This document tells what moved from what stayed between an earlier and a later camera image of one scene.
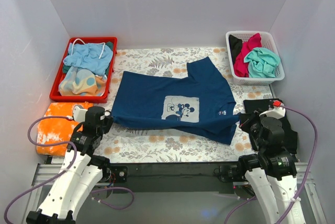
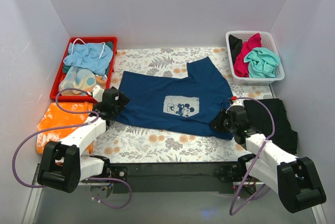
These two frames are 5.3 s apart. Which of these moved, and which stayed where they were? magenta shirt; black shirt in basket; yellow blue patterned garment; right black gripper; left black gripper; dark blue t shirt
Moved: right black gripper; left black gripper
Stayed: black shirt in basket; dark blue t shirt; magenta shirt; yellow blue patterned garment
